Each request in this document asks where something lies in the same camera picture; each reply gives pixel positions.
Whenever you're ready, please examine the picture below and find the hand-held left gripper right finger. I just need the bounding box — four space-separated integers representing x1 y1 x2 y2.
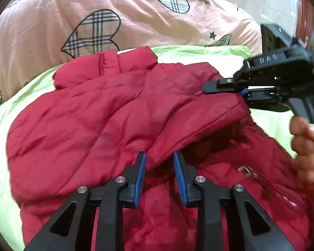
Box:
173 151 296 251

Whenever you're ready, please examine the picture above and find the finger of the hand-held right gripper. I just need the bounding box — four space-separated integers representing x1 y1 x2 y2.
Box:
239 87 290 113
202 76 252 94

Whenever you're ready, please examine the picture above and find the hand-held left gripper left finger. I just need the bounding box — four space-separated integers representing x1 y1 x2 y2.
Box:
23 151 147 251

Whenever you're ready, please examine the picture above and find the red puffer jacket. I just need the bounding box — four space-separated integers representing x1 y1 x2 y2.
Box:
6 46 314 251

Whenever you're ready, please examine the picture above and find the person's right hand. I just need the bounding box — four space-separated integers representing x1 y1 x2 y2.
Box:
289 116 314 189

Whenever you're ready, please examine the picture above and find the brown wooden furniture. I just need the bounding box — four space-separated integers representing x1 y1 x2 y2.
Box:
294 0 314 46

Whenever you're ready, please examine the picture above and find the green bed sheet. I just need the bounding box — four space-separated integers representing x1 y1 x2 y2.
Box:
0 44 297 251

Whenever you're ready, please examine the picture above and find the pink quilt with plaid hearts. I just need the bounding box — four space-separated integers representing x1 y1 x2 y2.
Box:
0 0 263 113

